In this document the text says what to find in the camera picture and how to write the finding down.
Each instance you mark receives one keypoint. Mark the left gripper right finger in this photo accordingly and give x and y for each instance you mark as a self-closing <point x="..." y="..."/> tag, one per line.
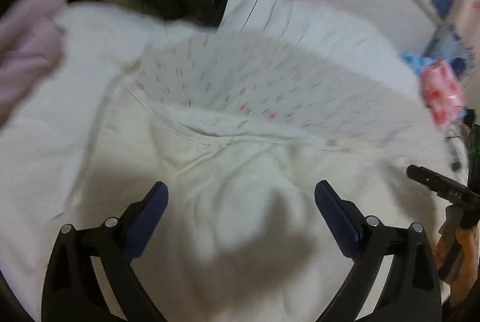
<point x="411" y="291"/>

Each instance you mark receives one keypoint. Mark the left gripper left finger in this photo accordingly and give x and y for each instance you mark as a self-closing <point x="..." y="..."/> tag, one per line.
<point x="71" y="291"/>

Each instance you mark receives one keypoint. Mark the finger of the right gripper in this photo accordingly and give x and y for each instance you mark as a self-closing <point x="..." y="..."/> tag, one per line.
<point x="444" y="187"/>

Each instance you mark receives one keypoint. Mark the cream quilted jacket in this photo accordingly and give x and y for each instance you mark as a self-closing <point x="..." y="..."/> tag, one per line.
<point x="241" y="239"/>

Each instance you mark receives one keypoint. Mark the person right hand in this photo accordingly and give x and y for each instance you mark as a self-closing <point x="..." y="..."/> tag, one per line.
<point x="468" y="271"/>

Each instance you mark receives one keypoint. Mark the pink checkered plastic bag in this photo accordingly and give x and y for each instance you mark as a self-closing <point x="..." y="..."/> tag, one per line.
<point x="442" y="93"/>

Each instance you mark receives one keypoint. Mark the right blue whale curtain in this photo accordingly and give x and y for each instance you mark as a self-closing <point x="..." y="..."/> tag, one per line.
<point x="448" y="44"/>

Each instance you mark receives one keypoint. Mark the floral cherry bedsheet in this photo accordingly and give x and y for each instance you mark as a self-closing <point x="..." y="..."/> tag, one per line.
<point x="249" y="74"/>

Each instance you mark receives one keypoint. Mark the purple garment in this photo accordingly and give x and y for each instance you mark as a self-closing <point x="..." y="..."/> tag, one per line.
<point x="31" y="48"/>

